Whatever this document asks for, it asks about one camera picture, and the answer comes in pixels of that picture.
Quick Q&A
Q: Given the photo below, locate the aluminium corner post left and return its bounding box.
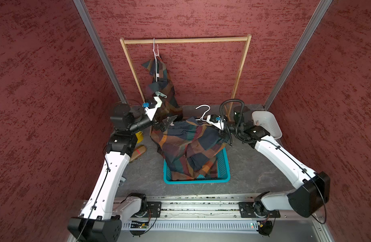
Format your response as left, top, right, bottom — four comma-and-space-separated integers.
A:
73, 0, 127, 103

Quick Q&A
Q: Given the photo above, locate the wooden clothes rack frame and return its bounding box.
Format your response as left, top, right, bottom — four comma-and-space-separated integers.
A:
119, 34, 253, 122

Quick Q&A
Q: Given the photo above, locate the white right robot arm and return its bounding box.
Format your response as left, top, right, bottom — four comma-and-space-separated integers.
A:
218, 99, 331, 218

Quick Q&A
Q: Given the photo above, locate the aluminium corner post right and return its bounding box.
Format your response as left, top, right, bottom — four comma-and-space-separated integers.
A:
263, 0, 333, 111

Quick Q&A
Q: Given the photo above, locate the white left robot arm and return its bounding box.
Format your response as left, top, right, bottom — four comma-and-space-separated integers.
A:
67, 99, 177, 242

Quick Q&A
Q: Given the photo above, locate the teal plastic basket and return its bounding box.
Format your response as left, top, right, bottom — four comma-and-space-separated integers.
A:
163, 148, 231, 185

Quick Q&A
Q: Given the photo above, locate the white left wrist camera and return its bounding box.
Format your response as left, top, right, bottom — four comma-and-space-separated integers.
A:
142, 96, 162, 121

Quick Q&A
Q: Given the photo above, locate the plaid long-sleeve shirt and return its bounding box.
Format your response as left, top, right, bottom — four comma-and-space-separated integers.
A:
150, 118, 226, 182

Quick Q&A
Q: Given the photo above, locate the white plastic bin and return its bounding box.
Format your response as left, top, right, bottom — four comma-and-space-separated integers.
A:
252, 111, 283, 140

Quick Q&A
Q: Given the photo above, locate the yellow metal bucket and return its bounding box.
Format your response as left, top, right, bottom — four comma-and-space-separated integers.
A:
135, 131, 144, 144

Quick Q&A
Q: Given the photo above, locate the mint green clothespin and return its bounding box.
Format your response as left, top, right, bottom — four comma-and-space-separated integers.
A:
155, 91, 167, 98

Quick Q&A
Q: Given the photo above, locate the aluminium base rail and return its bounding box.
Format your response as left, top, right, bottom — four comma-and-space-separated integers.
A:
64, 193, 336, 242

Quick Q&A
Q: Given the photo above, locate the white wire hanger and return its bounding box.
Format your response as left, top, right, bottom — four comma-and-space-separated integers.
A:
153, 38, 160, 82
195, 104, 211, 122

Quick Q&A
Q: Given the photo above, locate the aluminium corner post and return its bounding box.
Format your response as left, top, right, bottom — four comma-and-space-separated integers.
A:
73, 0, 127, 103
263, 0, 333, 111

